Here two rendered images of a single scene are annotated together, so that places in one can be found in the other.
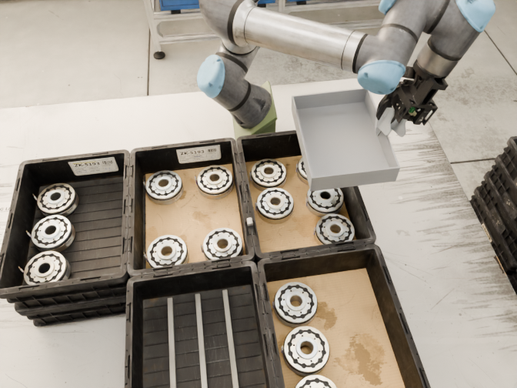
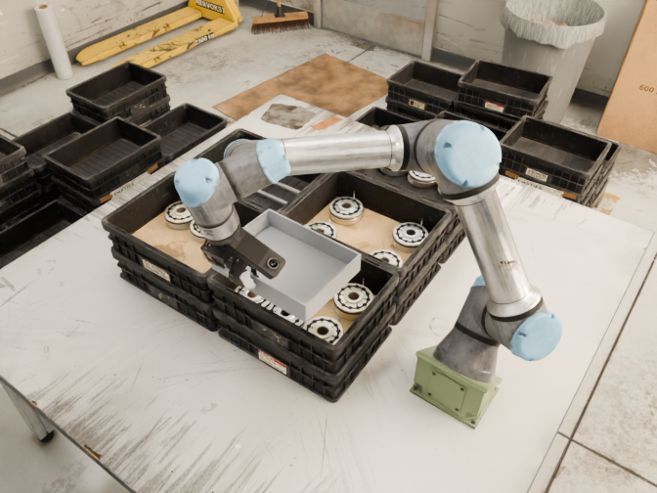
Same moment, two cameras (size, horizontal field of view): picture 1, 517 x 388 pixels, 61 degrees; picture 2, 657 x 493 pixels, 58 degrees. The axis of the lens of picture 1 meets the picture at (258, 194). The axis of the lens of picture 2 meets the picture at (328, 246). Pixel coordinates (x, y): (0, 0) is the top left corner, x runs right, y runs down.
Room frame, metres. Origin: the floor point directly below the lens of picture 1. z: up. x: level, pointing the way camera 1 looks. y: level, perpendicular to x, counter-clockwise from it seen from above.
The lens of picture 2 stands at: (1.47, -0.84, 2.01)
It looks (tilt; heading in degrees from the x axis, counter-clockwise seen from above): 43 degrees down; 133
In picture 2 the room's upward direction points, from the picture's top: straight up
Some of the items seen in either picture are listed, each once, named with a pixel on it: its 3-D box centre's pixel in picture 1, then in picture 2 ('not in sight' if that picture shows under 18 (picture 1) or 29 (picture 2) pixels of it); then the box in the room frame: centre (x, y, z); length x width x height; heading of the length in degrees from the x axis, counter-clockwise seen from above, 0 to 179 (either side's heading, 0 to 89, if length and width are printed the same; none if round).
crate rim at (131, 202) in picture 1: (188, 201); (366, 216); (0.65, 0.18, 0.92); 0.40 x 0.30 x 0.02; 9
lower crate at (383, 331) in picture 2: not in sight; (305, 320); (0.70, -0.11, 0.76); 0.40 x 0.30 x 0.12; 9
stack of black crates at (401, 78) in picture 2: not in sight; (427, 108); (-0.17, 1.71, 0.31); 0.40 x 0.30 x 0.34; 7
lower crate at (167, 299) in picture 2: not in sight; (197, 262); (0.30, -0.17, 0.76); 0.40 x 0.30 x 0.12; 9
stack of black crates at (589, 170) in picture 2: not in sight; (542, 185); (0.68, 1.42, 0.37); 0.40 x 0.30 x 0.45; 7
